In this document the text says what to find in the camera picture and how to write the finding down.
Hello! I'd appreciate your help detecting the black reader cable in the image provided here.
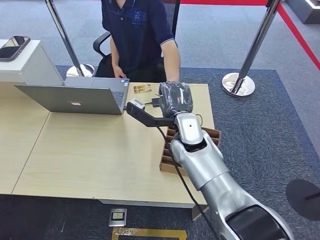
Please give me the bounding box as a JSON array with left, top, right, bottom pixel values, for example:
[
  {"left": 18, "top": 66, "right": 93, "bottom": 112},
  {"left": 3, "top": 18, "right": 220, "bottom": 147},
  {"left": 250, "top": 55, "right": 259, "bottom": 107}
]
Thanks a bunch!
[{"left": 123, "top": 101, "right": 153, "bottom": 111}]

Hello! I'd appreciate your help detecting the person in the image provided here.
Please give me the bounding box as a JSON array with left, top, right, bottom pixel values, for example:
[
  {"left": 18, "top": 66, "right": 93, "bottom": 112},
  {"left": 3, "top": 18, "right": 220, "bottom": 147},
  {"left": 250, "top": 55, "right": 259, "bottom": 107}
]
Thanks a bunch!
[{"left": 94, "top": 0, "right": 181, "bottom": 84}]

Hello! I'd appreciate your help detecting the brown cardboard slotted box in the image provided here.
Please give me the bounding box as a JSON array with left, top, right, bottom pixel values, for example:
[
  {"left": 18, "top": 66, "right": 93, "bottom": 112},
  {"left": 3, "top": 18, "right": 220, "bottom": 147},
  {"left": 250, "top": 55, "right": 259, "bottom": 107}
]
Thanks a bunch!
[{"left": 159, "top": 126, "right": 222, "bottom": 177}]

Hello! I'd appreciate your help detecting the white stand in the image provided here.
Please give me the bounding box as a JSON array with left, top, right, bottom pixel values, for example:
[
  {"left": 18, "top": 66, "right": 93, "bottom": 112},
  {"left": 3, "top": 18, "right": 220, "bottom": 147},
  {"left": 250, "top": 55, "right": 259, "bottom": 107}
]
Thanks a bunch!
[{"left": 0, "top": 39, "right": 65, "bottom": 86}]

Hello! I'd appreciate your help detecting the silver laptop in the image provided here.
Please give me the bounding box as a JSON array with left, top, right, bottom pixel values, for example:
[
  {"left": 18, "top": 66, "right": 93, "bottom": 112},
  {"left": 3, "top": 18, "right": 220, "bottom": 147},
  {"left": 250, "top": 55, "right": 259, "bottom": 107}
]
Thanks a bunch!
[{"left": 14, "top": 76, "right": 130, "bottom": 116}]

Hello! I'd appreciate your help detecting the black office chair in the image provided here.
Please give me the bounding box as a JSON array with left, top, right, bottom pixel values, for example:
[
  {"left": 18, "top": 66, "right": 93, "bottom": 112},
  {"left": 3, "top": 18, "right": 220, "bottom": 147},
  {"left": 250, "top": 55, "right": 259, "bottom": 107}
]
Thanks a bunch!
[{"left": 93, "top": 0, "right": 181, "bottom": 80}]

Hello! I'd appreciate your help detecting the chrome stanchion post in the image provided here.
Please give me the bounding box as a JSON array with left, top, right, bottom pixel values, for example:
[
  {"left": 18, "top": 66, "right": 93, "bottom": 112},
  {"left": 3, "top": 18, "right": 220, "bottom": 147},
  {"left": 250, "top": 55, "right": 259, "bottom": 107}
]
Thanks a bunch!
[
  {"left": 221, "top": 0, "right": 282, "bottom": 98},
  {"left": 45, "top": 0, "right": 96, "bottom": 78}
]

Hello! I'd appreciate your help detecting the black round base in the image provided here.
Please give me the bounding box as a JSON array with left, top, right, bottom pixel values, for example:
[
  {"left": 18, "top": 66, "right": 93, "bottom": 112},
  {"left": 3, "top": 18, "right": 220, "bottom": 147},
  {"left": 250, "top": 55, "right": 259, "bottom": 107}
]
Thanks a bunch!
[{"left": 285, "top": 179, "right": 320, "bottom": 222}]

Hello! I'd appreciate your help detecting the silver floor socket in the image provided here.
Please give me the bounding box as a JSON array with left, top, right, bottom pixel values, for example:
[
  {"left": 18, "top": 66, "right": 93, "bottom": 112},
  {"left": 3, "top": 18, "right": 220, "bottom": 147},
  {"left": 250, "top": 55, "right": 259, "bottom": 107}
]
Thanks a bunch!
[{"left": 109, "top": 207, "right": 128, "bottom": 228}]

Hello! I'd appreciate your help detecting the dark display platform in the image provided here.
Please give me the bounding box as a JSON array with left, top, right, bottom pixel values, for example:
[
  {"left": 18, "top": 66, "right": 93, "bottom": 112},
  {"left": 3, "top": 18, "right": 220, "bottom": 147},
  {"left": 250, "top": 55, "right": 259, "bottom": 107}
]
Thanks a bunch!
[{"left": 285, "top": 0, "right": 320, "bottom": 25}]

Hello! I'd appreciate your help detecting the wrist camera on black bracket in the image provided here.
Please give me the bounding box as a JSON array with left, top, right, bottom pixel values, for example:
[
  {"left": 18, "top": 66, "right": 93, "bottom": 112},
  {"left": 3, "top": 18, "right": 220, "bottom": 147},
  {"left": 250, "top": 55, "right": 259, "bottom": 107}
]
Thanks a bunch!
[{"left": 126, "top": 98, "right": 176, "bottom": 128}]

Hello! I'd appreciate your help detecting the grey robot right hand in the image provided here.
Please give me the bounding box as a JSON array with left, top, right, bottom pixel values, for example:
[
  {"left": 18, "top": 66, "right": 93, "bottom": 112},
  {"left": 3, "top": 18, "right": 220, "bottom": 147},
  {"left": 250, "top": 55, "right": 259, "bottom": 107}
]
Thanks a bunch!
[{"left": 158, "top": 81, "right": 194, "bottom": 119}]

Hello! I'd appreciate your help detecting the dark grey floor rug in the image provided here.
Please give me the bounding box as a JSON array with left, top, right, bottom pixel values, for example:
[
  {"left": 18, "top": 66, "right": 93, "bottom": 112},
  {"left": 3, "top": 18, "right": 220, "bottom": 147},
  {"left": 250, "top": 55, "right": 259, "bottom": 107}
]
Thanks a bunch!
[{"left": 0, "top": 65, "right": 320, "bottom": 240}]

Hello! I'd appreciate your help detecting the smartphone with dark screen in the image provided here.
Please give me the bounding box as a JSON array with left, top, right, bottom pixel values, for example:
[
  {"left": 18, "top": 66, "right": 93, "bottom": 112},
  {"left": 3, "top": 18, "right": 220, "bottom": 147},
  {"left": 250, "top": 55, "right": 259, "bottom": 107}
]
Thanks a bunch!
[{"left": 0, "top": 35, "right": 32, "bottom": 63}]

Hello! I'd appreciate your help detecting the red barrier belt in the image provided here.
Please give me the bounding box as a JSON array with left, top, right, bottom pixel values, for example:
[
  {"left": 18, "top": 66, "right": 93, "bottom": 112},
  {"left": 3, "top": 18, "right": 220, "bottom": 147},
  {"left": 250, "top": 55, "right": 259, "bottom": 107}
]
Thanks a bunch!
[
  {"left": 163, "top": 0, "right": 269, "bottom": 7},
  {"left": 275, "top": 3, "right": 320, "bottom": 72}
]

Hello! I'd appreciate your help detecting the brown patterned card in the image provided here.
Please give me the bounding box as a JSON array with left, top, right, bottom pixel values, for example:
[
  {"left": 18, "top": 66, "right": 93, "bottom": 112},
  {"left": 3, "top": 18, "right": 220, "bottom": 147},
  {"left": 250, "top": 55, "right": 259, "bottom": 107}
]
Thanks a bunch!
[{"left": 133, "top": 84, "right": 152, "bottom": 95}]

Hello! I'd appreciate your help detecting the person's right hand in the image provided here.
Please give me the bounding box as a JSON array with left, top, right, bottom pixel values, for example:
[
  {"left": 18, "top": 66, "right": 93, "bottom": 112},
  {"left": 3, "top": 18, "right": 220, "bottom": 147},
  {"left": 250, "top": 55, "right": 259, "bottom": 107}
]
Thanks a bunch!
[{"left": 112, "top": 64, "right": 128, "bottom": 79}]

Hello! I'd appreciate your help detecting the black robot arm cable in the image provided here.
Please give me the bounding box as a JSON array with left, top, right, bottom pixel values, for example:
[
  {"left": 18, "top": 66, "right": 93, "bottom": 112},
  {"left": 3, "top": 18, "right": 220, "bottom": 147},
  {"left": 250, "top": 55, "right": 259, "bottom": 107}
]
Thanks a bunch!
[{"left": 155, "top": 125, "right": 220, "bottom": 240}]

